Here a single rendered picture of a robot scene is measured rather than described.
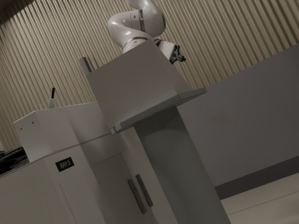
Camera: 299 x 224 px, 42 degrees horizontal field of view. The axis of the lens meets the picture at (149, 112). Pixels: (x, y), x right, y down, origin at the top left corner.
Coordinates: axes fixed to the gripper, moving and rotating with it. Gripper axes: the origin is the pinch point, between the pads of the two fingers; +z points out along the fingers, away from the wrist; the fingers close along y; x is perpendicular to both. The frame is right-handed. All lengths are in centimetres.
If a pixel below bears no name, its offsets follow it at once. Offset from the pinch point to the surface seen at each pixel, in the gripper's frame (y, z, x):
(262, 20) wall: -41, -39, -122
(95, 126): 32, 18, 54
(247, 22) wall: -36, -48, -118
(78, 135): 33, 25, 67
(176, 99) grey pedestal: 5, 55, 63
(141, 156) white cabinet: 44, 19, 23
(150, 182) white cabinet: 52, 29, 23
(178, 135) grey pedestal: 18, 52, 51
